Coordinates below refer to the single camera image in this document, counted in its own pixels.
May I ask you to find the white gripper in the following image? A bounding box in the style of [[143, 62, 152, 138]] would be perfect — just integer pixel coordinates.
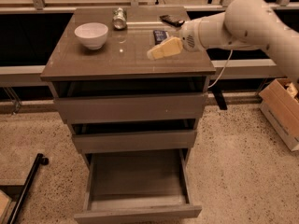
[[147, 19, 203, 60]]

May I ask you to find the blue rxbar blueberry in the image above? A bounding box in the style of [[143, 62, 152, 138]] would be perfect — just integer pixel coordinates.
[[153, 30, 169, 45]]

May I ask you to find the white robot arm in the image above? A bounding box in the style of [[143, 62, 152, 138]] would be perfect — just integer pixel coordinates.
[[147, 0, 299, 85]]

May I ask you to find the grey drawer cabinet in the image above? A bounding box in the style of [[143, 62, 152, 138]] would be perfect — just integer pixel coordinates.
[[40, 6, 217, 224]]

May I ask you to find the top drawer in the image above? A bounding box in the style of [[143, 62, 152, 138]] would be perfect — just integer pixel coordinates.
[[55, 77, 207, 124]]

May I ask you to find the drawer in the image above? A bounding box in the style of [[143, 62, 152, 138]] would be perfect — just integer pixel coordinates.
[[55, 77, 207, 124], [75, 149, 202, 224], [72, 119, 197, 154]]

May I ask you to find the middle drawer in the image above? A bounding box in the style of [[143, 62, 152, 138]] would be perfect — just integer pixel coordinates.
[[72, 119, 197, 154]]

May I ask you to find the bottom drawer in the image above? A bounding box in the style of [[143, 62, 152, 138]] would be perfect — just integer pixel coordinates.
[[75, 149, 202, 224]]

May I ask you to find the dark snack packet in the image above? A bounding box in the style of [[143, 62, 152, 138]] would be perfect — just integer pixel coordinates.
[[160, 15, 185, 28]]

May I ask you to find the silver can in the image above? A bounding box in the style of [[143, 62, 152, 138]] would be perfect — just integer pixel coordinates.
[[112, 7, 127, 30]]

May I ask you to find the white ceramic bowl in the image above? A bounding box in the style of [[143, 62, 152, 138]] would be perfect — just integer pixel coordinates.
[[74, 22, 108, 49]]

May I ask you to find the cardboard box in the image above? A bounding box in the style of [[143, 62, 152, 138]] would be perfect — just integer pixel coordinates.
[[259, 78, 299, 138]]

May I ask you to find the white wooden crate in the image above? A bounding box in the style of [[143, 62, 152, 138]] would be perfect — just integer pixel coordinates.
[[260, 102, 299, 151]]

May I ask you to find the black metal bar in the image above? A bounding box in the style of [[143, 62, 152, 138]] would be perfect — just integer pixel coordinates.
[[7, 153, 49, 224]]

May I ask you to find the white cable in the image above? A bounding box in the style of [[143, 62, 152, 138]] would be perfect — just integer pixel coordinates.
[[206, 49, 234, 90]]

